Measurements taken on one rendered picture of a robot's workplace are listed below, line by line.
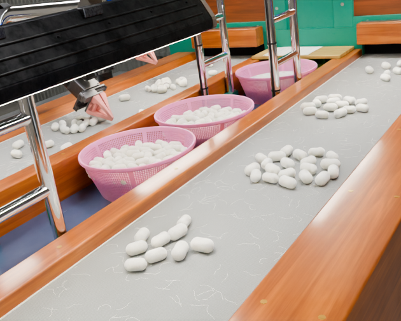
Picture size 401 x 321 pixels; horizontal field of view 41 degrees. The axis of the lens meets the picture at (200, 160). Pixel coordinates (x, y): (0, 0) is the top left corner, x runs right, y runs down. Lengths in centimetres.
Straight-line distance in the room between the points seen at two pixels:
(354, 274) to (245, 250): 18
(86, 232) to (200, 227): 18
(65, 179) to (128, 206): 34
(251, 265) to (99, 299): 21
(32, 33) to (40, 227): 60
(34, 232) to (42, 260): 31
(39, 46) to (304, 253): 42
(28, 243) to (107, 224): 26
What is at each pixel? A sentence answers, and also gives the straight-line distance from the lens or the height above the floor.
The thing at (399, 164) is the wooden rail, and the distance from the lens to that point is 100.
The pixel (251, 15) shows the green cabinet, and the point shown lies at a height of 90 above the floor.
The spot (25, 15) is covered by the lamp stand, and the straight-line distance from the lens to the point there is 77.
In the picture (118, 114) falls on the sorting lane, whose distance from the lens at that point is 161.
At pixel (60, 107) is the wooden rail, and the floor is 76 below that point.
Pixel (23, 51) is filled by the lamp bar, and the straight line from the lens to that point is 61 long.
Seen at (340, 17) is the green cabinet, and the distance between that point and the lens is 200.
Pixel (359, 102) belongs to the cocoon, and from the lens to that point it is 140.
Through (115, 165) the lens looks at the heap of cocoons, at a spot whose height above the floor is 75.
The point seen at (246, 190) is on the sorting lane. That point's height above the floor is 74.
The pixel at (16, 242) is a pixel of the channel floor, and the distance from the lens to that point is 112.
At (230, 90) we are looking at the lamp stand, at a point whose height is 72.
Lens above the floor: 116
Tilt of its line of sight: 21 degrees down
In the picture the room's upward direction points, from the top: 8 degrees counter-clockwise
